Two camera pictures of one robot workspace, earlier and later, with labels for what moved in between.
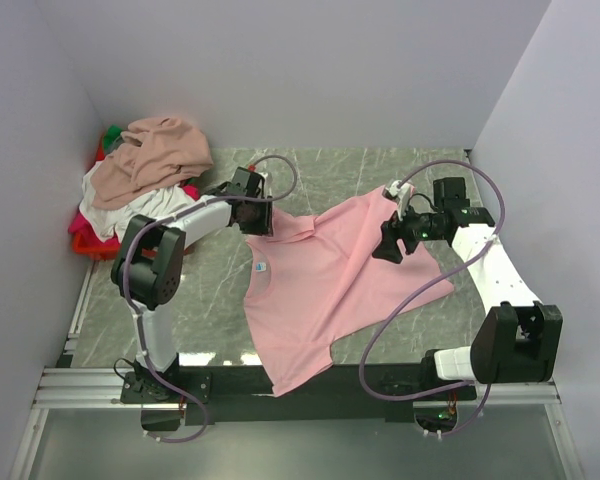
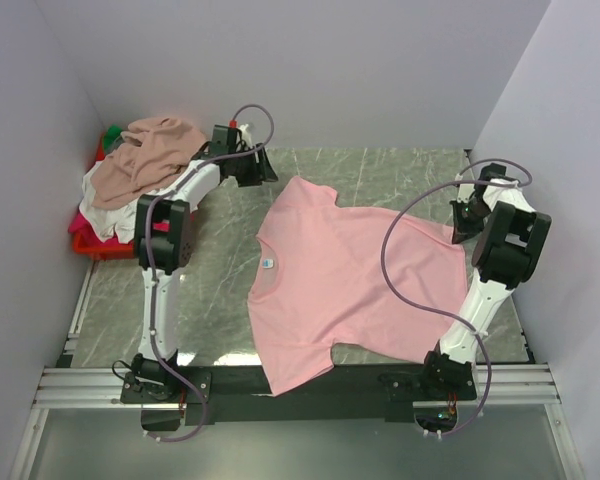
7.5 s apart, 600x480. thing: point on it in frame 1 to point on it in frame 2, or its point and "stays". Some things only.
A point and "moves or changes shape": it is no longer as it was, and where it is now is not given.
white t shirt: [153, 204] stays
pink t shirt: [314, 280] moves or changes shape
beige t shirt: [154, 153] stays
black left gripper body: [258, 219] to [246, 167]
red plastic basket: [96, 250] stays
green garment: [111, 135] stays
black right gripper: [392, 231] to [463, 231]
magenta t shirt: [79, 226] stays
